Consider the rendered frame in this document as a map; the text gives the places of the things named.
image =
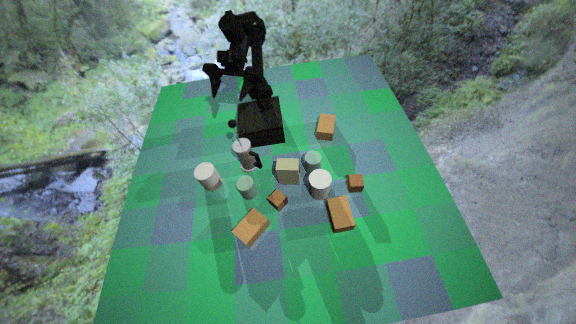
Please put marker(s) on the small brown cube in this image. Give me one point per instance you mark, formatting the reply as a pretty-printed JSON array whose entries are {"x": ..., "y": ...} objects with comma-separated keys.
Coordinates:
[
  {"x": 355, "y": 183},
  {"x": 278, "y": 200}
]

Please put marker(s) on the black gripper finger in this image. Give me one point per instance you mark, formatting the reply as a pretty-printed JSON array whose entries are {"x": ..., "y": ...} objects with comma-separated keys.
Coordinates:
[
  {"x": 248, "y": 83},
  {"x": 215, "y": 82}
]

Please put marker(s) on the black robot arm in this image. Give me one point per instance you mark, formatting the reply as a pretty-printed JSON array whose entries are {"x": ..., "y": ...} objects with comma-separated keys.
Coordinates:
[{"x": 240, "y": 31}]

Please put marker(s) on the pale green cylinder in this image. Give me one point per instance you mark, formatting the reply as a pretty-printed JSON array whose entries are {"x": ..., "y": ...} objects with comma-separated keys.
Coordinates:
[
  {"x": 312, "y": 161},
  {"x": 246, "y": 187}
]

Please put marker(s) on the french press with black knob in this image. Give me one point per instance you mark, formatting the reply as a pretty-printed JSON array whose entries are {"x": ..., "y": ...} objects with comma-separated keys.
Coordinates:
[{"x": 249, "y": 160}]

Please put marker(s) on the white cylinder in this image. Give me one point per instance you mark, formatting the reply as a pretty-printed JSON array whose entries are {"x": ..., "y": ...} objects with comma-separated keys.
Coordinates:
[
  {"x": 320, "y": 184},
  {"x": 208, "y": 176}
]

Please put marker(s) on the brown rectangular block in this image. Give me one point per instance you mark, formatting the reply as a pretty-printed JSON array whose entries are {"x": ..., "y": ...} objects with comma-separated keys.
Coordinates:
[
  {"x": 251, "y": 227},
  {"x": 340, "y": 214},
  {"x": 326, "y": 127}
]

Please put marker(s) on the beige cube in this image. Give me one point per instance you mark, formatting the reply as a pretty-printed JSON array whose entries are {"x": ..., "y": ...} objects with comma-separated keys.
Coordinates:
[{"x": 288, "y": 171}]

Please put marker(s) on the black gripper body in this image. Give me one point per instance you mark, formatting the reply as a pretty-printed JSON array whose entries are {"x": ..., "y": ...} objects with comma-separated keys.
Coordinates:
[{"x": 233, "y": 70}]

